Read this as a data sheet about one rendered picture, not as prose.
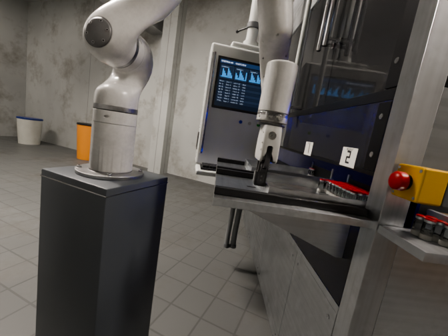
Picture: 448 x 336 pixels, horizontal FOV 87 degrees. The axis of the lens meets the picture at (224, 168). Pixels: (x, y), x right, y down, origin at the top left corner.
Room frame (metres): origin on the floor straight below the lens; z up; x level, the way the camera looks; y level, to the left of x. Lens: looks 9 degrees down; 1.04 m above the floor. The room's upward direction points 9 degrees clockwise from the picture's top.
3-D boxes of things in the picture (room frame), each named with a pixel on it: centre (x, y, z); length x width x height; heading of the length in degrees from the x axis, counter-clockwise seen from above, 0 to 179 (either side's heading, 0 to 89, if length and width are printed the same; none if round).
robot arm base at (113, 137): (0.71, 0.34, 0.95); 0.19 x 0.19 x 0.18
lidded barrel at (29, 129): (5.60, 4.71, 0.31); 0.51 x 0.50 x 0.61; 159
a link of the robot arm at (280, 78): (0.67, -0.11, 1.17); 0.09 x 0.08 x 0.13; 175
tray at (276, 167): (1.08, -0.28, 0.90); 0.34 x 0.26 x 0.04; 92
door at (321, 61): (1.28, -0.37, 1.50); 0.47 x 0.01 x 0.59; 2
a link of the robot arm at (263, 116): (0.66, -0.11, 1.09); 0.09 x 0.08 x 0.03; 2
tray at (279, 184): (0.74, -0.29, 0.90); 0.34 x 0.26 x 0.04; 93
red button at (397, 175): (0.50, -0.37, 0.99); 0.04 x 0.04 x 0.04; 2
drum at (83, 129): (4.91, 2.88, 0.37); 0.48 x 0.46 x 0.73; 69
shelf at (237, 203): (0.91, -0.21, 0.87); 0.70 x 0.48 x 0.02; 2
